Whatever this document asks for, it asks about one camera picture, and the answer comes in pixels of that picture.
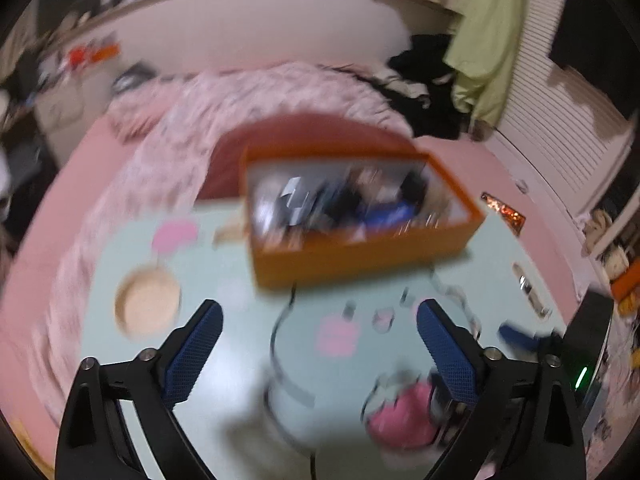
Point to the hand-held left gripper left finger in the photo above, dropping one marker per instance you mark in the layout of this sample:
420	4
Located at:
192	355

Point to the metal table latch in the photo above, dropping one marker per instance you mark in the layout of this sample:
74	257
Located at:
530	290

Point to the orange shelf item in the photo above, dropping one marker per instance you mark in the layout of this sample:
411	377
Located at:
627	282

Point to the orange cardboard box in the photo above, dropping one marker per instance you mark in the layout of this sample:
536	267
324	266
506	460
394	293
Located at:
350	260

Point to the dark bundle on bed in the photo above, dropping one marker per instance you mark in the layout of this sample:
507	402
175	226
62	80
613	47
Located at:
132	77

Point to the beige plush toy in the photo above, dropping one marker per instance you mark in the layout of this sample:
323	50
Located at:
597	230

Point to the pile of black clothes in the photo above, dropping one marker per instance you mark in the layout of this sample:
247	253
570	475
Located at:
430	105

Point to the pink floral blanket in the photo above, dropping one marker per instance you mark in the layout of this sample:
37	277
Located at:
175	125

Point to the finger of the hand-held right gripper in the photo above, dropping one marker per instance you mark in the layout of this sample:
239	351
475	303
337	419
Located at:
517	336

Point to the white nightstand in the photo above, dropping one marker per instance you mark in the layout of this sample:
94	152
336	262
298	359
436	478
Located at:
65	110

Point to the black hanging garment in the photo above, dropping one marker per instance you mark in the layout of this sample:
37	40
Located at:
600	50

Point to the white curved headboard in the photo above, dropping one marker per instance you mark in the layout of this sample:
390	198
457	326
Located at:
250	25

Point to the small orange box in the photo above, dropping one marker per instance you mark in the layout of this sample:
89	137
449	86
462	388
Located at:
107	51

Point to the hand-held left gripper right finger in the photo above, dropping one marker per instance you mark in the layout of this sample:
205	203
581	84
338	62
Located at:
447	355

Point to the white louvered door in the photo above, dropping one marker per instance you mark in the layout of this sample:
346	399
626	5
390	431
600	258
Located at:
550	125

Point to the small red item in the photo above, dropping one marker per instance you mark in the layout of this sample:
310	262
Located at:
79	56

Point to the light green hanging garment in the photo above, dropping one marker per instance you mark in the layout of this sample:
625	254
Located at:
490	35

